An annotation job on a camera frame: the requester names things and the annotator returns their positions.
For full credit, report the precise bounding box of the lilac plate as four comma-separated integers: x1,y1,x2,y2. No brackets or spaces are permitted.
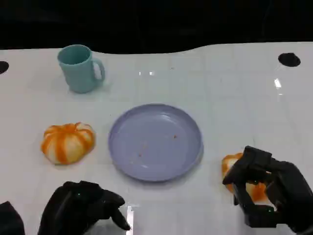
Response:
108,103,204,183

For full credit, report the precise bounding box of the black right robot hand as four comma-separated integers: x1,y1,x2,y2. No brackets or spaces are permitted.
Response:
222,145,313,234

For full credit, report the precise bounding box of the orange and white bread roll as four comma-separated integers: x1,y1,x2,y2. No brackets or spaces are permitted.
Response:
222,153,272,203
40,122,96,165

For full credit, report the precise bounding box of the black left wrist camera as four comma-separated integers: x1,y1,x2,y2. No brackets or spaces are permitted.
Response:
0,201,25,235

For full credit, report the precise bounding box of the pale green mug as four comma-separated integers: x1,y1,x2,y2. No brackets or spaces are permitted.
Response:
57,44,106,94

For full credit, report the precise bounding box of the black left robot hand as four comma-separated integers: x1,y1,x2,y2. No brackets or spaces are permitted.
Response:
37,181,132,235

